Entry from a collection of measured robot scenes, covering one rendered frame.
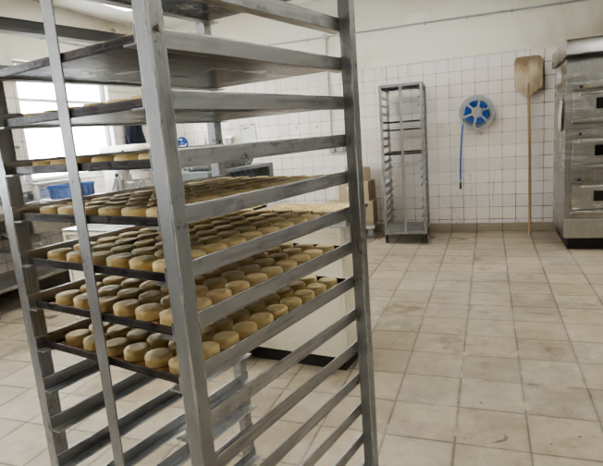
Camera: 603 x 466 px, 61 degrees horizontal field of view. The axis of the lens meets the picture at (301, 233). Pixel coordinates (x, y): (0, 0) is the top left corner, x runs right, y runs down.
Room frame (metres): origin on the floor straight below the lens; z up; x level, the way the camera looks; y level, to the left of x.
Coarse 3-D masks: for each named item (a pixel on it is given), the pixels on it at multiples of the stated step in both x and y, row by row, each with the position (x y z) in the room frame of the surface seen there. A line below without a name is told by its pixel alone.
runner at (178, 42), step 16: (176, 32) 0.84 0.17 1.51; (192, 32) 0.87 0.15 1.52; (176, 48) 0.83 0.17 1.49; (192, 48) 0.87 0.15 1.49; (208, 48) 0.90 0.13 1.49; (224, 48) 0.93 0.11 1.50; (240, 48) 0.97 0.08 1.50; (256, 48) 1.01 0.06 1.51; (272, 48) 1.05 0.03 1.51; (272, 64) 1.08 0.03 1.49; (288, 64) 1.10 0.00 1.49; (304, 64) 1.14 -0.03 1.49; (320, 64) 1.20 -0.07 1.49; (336, 64) 1.26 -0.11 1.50
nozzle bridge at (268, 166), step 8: (232, 168) 3.07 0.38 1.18; (240, 168) 3.14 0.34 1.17; (248, 168) 3.22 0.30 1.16; (256, 168) 3.46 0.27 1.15; (264, 168) 3.46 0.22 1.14; (272, 168) 3.48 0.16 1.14; (184, 176) 2.93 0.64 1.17; (192, 176) 2.90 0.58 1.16; (200, 176) 2.88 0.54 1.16; (208, 176) 2.86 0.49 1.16; (232, 176) 3.21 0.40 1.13; (240, 176) 3.29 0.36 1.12; (248, 176) 3.36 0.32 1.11; (256, 176) 3.45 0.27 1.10; (272, 176) 3.47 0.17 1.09
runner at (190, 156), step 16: (224, 144) 0.91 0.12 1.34; (240, 144) 0.95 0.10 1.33; (256, 144) 0.98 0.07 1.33; (272, 144) 1.03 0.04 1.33; (288, 144) 1.07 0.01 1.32; (304, 144) 1.12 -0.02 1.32; (320, 144) 1.18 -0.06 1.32; (336, 144) 1.24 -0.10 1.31; (192, 160) 0.84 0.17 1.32; (208, 160) 0.87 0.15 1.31; (224, 160) 0.90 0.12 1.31
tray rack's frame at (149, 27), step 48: (48, 0) 0.89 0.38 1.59; (144, 0) 0.75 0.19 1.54; (48, 48) 0.90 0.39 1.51; (144, 48) 0.76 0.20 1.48; (0, 96) 1.02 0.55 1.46; (144, 96) 0.77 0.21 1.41; (0, 144) 1.01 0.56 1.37; (0, 192) 1.02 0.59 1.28; (96, 288) 0.89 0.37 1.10; (192, 288) 0.77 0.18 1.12; (96, 336) 0.90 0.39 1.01; (192, 336) 0.76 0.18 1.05; (192, 384) 0.75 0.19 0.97; (48, 432) 1.01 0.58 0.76; (192, 432) 0.76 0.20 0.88
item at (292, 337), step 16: (304, 240) 2.80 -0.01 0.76; (320, 240) 2.76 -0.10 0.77; (336, 240) 2.71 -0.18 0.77; (320, 272) 2.76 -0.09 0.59; (336, 272) 2.72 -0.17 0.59; (352, 272) 2.82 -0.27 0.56; (352, 288) 2.81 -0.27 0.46; (336, 304) 2.72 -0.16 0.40; (352, 304) 2.80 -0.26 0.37; (304, 320) 2.82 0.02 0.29; (320, 320) 2.77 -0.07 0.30; (336, 320) 2.73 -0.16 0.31; (288, 336) 2.87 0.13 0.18; (304, 336) 2.82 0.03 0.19; (336, 336) 2.73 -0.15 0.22; (352, 336) 2.77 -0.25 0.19; (256, 352) 3.02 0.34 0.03; (272, 352) 2.97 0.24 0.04; (288, 352) 2.91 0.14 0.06; (320, 352) 2.78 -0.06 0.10; (336, 352) 2.74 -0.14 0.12
